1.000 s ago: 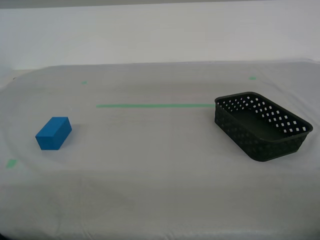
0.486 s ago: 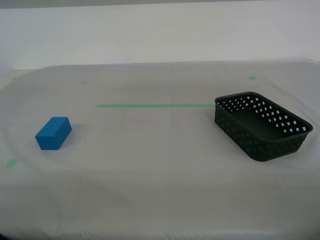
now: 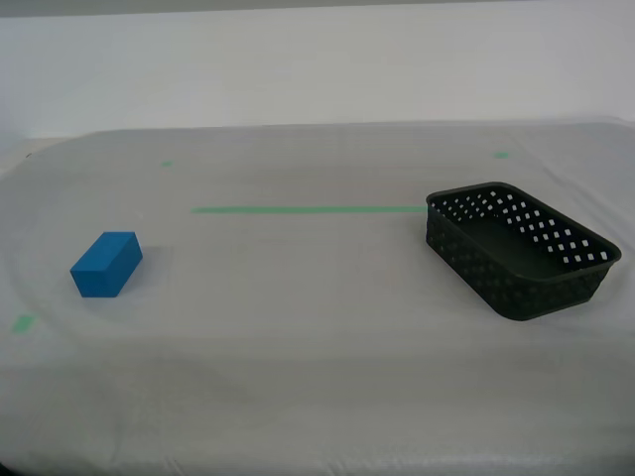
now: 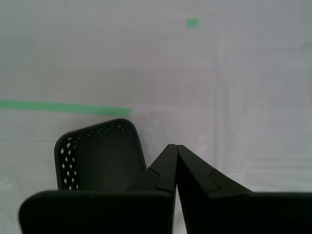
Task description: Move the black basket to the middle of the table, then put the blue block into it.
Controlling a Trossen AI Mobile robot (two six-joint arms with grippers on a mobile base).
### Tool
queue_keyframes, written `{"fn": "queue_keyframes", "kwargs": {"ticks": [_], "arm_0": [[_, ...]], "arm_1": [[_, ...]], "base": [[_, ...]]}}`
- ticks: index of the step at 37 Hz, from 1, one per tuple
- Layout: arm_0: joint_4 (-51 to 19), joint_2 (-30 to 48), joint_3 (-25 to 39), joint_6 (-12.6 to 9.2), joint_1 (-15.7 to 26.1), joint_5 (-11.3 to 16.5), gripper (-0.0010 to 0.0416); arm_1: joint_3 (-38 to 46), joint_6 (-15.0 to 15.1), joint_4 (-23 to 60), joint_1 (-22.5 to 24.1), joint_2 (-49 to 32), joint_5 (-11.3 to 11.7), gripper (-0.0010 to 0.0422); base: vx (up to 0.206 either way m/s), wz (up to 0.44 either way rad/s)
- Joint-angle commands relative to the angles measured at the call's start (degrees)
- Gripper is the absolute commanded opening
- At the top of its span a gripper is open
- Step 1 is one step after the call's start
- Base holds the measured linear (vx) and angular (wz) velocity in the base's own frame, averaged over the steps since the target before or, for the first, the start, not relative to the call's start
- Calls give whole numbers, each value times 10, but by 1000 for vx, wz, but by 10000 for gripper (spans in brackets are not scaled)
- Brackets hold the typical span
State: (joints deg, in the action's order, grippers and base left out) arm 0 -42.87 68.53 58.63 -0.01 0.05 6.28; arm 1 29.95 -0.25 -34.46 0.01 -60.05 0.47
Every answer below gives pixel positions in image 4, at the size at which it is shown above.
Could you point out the black perforated plastic basket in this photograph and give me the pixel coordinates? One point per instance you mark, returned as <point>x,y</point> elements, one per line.
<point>109,158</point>

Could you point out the long green tape strip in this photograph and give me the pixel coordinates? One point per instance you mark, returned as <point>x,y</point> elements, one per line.
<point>61,107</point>

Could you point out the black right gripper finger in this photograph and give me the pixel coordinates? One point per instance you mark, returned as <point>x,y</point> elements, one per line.
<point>97,212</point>
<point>243,212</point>

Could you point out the white woven table cloth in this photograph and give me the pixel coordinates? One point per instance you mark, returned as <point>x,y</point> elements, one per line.
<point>219,85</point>

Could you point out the small green tape mark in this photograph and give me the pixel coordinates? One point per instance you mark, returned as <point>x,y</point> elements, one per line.
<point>193,23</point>

